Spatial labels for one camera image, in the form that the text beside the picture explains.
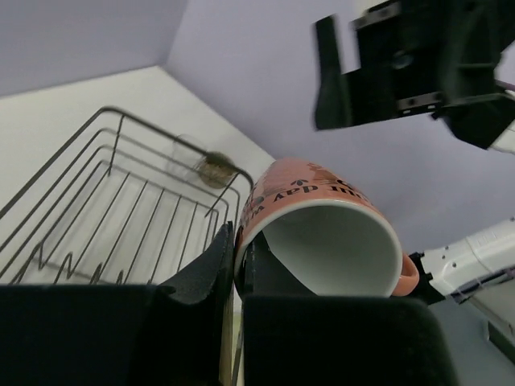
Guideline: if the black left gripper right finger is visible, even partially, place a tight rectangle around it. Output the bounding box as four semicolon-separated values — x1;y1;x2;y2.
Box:
236;236;459;385

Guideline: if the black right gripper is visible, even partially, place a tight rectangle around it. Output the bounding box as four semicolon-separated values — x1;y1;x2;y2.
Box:
314;1;502;130

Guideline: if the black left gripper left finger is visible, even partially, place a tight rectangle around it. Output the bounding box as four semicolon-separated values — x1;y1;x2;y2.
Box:
1;224;234;385

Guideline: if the pink ceramic mug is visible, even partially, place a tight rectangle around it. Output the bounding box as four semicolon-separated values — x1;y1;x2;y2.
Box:
234;158;419;297

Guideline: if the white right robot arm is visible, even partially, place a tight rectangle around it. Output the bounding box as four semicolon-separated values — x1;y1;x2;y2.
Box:
313;1;514;304

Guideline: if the beige small bowl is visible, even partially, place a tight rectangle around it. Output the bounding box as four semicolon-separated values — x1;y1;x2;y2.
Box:
196;151;235;189

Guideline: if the clear glass cup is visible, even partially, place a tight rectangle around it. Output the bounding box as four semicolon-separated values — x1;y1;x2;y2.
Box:
168;141;203;182

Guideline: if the dark wire dish rack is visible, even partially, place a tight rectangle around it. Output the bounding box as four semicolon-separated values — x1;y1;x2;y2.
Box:
1;106;253;285

